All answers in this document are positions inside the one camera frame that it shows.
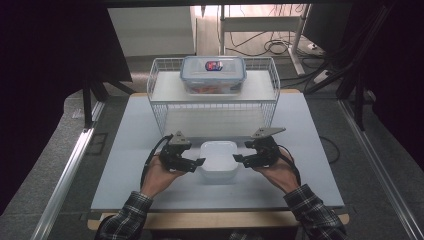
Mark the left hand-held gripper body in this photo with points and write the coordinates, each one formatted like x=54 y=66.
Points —
x=173 y=158

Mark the white panel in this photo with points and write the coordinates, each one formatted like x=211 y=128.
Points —
x=150 y=31

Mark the white power strip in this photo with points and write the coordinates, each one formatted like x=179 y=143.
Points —
x=322 y=76

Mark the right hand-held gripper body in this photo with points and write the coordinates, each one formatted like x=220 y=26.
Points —
x=266 y=153

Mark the person's left hand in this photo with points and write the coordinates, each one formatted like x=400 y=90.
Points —
x=156 y=180

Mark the clear food container blue lid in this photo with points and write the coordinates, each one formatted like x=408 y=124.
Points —
x=213 y=78

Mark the aluminium rail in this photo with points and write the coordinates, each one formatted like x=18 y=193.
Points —
x=66 y=176
x=383 y=180

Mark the person's right hand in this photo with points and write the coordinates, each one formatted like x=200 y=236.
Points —
x=281 y=175

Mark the white metal desk frame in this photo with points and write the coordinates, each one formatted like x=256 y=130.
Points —
x=260 y=24

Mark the black curtain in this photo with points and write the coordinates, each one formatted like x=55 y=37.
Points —
x=40 y=83
x=396 y=66

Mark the pale blue table mat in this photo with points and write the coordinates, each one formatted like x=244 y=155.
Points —
x=133 y=133

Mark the dark floor grate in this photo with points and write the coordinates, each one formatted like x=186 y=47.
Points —
x=97 y=143

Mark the black metal stand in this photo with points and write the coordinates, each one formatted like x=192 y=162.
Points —
x=87 y=103
x=358 y=100

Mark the white square bowl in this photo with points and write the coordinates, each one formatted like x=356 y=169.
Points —
x=218 y=160

